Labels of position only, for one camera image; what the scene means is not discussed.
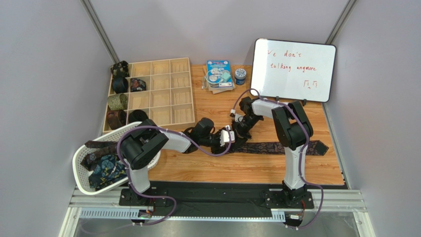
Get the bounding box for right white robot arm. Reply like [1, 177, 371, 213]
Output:
[230, 97, 313, 207]

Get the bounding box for dark blue paisley tie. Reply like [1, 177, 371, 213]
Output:
[229, 140, 329, 156]

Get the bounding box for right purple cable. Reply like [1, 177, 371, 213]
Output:
[230, 88, 325, 230]

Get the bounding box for rolled dark floral tie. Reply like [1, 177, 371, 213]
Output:
[110, 61, 130, 78]

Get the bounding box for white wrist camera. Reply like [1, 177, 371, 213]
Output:
[230, 109, 244, 124]
[219, 125, 235, 147]

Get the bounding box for purple cable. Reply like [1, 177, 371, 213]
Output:
[116, 124, 234, 228]
[230, 88, 325, 230]

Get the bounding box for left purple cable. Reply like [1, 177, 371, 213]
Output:
[116, 124, 234, 228]

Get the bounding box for dark brown tie in basket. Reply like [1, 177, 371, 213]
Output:
[80, 140, 117, 171]

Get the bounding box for small blue round tin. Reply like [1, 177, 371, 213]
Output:
[234, 68, 247, 85]

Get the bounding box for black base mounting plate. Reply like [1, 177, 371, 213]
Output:
[118, 179, 315, 218]

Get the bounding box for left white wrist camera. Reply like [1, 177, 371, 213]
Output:
[219, 125, 235, 147]

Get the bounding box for rolled black tie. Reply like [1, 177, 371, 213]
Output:
[127, 110, 149, 124]

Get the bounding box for blue floral tie in basket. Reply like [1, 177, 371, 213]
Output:
[88, 154, 127, 191]

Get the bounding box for blue book stack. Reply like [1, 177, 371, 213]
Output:
[202, 60, 235, 94]

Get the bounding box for rolled navy tie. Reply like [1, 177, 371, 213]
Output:
[111, 78, 129, 94]

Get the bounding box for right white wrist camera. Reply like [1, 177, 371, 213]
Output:
[230, 109, 244, 124]

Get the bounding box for rolled brown tie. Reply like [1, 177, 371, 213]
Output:
[106, 110, 126, 130]

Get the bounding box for wooden compartment tray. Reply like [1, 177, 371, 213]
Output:
[108, 57, 196, 129]

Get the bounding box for rolled dark patterned tie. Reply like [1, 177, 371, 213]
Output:
[130, 78, 147, 92]

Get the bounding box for white whiteboard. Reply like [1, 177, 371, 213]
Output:
[251, 39, 337, 103]

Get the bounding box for aluminium frame rail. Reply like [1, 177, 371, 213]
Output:
[59, 182, 375, 237]

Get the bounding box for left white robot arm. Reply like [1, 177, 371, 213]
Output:
[116, 118, 235, 195]

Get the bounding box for rolled olive green tie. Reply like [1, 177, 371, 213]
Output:
[107, 93, 128, 110]

